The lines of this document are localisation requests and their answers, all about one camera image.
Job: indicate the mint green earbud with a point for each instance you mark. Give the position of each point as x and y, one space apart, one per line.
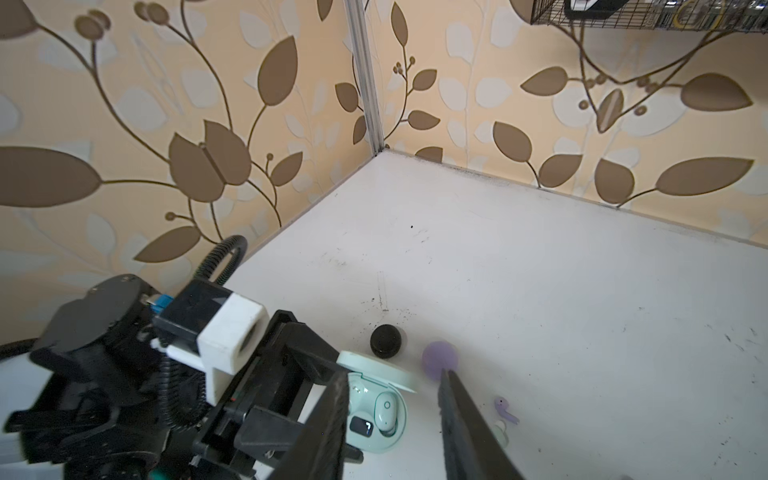
500 432

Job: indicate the purple charging case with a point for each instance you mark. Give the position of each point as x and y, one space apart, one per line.
438 356

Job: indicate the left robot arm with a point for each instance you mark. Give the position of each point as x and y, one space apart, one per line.
200 385

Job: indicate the purple earbud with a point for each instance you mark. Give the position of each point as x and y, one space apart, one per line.
502 407

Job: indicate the back wire basket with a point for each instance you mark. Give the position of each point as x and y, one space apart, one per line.
678 15

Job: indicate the mint green charging case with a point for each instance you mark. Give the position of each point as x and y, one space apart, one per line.
367 378

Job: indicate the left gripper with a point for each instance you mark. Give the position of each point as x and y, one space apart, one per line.
264 410

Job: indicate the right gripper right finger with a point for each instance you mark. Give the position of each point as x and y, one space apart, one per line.
470 449

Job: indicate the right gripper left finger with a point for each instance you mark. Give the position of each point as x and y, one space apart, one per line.
318 452

